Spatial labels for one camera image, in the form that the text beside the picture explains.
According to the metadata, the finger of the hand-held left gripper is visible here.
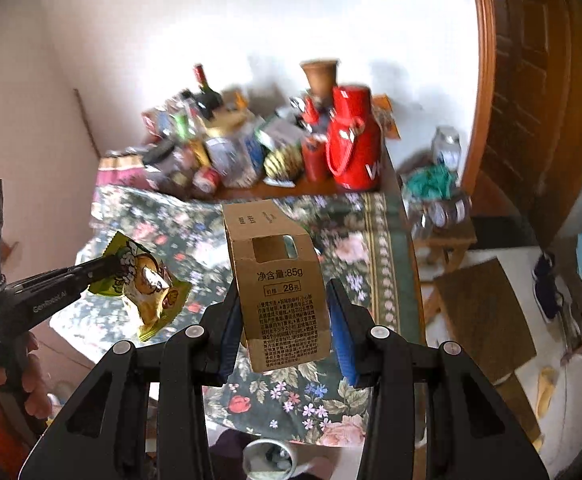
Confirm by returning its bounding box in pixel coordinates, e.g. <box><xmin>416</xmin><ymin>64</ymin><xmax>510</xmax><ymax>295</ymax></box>
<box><xmin>75</xmin><ymin>265</ymin><xmax>124</xmax><ymax>290</ymax></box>
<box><xmin>8</xmin><ymin>255</ymin><xmax>124</xmax><ymax>294</ymax></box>

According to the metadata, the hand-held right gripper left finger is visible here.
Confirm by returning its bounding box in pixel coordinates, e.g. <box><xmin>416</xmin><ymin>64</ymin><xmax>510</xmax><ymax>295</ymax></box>
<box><xmin>18</xmin><ymin>277</ymin><xmax>243</xmax><ymax>480</ymax></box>

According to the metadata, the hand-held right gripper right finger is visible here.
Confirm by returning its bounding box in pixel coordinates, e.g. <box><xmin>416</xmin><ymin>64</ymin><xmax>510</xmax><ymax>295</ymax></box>
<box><xmin>326</xmin><ymin>278</ymin><xmax>549</xmax><ymax>480</ymax></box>

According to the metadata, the green snack packet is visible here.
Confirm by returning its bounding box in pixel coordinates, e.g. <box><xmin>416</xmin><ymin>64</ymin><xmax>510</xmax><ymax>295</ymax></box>
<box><xmin>87</xmin><ymin>231</ymin><xmax>193</xmax><ymax>343</ymax></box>

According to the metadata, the brown cardboard box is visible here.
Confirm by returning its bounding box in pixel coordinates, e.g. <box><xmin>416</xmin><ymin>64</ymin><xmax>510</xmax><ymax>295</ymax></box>
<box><xmin>221</xmin><ymin>199</ymin><xmax>332</xmax><ymax>373</ymax></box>

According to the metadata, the white plastic bucket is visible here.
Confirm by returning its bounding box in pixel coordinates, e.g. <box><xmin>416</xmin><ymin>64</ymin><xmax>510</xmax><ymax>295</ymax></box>
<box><xmin>242</xmin><ymin>439</ymin><xmax>297</xmax><ymax>480</ymax></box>

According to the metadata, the person's left hand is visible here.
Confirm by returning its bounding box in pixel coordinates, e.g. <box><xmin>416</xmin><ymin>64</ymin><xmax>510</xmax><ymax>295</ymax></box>
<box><xmin>0</xmin><ymin>332</ymin><xmax>54</xmax><ymax>418</ymax></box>

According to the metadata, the floral tablecloth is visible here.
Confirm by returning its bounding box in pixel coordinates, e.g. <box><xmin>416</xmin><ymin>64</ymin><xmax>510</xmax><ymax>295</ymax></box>
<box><xmin>78</xmin><ymin>185</ymin><xmax>424</xmax><ymax>448</ymax></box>

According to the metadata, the red patterned cloth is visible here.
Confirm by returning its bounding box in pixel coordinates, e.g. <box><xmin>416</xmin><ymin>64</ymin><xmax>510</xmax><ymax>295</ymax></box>
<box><xmin>96</xmin><ymin>152</ymin><xmax>172</xmax><ymax>192</ymax></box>

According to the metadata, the dark snack bag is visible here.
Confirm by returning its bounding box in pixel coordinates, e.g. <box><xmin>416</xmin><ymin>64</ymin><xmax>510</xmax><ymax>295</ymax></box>
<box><xmin>161</xmin><ymin>149</ymin><xmax>198</xmax><ymax>192</ymax></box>

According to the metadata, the light wooden stool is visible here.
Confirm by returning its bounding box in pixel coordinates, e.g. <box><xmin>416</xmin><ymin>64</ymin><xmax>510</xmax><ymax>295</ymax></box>
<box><xmin>413</xmin><ymin>220</ymin><xmax>478</xmax><ymax>321</ymax></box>

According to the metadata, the dark wooden stool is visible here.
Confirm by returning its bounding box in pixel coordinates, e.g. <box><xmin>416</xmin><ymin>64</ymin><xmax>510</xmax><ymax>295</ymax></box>
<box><xmin>433</xmin><ymin>257</ymin><xmax>542</xmax><ymax>441</ymax></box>

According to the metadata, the red drink can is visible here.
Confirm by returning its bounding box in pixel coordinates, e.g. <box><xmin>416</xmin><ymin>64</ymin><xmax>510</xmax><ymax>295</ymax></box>
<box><xmin>193</xmin><ymin>166</ymin><xmax>222</xmax><ymax>196</ymax></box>

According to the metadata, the clear plastic bottle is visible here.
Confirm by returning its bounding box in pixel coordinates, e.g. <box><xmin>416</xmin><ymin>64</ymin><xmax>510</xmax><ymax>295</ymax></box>
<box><xmin>411</xmin><ymin>195</ymin><xmax>473</xmax><ymax>238</ymax></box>

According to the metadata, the white and blue carton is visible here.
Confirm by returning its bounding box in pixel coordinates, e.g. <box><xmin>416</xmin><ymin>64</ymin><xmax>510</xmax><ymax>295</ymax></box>
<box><xmin>206</xmin><ymin>135</ymin><xmax>264</xmax><ymax>188</ymax></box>

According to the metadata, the green mesh cloth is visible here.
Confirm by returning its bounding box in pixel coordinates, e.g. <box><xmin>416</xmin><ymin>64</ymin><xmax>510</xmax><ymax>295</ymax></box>
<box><xmin>403</xmin><ymin>165</ymin><xmax>454</xmax><ymax>202</ymax></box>

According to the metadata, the red cup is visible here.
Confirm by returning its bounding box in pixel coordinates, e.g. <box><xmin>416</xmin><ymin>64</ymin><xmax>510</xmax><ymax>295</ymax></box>
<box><xmin>302</xmin><ymin>135</ymin><xmax>329</xmax><ymax>183</ymax></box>

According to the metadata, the yellow striped packet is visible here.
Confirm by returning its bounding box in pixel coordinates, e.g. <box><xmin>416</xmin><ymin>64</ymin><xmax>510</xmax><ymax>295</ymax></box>
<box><xmin>262</xmin><ymin>142</ymin><xmax>304</xmax><ymax>181</ymax></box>

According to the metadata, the red thermos jug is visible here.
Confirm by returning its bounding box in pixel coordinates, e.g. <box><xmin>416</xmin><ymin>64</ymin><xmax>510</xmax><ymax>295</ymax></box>
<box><xmin>325</xmin><ymin>84</ymin><xmax>386</xmax><ymax>192</ymax></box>

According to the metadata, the dark wine bottle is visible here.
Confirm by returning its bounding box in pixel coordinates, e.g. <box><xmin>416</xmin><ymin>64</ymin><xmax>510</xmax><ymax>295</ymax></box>
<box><xmin>191</xmin><ymin>63</ymin><xmax>224</xmax><ymax>116</ymax></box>

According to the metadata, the dark blue shoe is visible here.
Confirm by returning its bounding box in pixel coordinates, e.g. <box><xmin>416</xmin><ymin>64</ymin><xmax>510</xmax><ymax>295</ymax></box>
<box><xmin>531</xmin><ymin>252</ymin><xmax>572</xmax><ymax>323</ymax></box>

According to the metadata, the yellow slipper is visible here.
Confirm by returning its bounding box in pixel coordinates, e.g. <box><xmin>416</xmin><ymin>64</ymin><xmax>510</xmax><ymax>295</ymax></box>
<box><xmin>536</xmin><ymin>366</ymin><xmax>557</xmax><ymax>413</ymax></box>

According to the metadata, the orange packet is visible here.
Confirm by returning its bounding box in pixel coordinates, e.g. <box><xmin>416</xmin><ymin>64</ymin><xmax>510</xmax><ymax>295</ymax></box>
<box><xmin>373</xmin><ymin>95</ymin><xmax>402</xmax><ymax>141</ymax></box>

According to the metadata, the small red bottle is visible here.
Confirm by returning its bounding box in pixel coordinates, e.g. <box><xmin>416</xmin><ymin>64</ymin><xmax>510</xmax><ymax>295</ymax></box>
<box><xmin>298</xmin><ymin>95</ymin><xmax>322</xmax><ymax>126</ymax></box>

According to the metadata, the terracotta pot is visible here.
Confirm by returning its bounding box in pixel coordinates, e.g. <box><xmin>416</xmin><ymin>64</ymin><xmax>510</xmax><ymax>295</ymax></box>
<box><xmin>300</xmin><ymin>59</ymin><xmax>342</xmax><ymax>103</ymax></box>

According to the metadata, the wooden door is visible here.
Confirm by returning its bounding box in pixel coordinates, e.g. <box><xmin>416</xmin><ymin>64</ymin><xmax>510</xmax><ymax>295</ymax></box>
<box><xmin>464</xmin><ymin>0</ymin><xmax>582</xmax><ymax>251</ymax></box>

